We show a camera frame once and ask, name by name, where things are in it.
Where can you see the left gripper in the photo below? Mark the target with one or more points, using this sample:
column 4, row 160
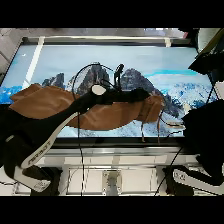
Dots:
column 135, row 95

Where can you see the brown pants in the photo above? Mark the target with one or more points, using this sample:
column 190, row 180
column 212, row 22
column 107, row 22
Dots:
column 43, row 103

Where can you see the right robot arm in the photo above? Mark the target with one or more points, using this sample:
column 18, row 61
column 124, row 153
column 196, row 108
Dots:
column 201, row 133

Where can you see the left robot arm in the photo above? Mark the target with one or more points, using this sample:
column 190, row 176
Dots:
column 50, row 133

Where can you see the silver frame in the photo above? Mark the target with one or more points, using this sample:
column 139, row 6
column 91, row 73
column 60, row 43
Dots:
column 111, row 181

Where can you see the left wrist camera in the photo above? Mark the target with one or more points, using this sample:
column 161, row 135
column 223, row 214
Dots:
column 118, row 71

